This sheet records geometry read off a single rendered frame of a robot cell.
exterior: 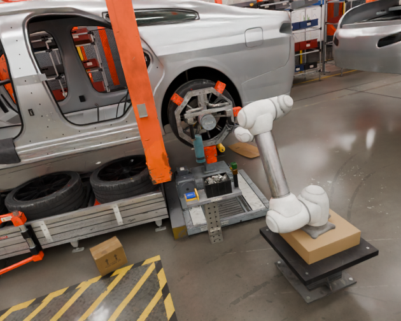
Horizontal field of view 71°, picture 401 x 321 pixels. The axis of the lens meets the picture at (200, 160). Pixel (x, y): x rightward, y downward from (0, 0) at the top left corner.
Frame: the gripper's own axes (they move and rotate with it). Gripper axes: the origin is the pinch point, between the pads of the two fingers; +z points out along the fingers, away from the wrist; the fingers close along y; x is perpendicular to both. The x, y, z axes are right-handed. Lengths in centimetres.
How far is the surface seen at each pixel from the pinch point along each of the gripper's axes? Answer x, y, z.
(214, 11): 90, 7, 36
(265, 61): 42, 49, 31
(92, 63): 54, -157, 374
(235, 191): -38, -15, -49
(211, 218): -58, -37, -48
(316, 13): 73, 409, 523
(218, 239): -80, -34, -48
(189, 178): -42, -44, -3
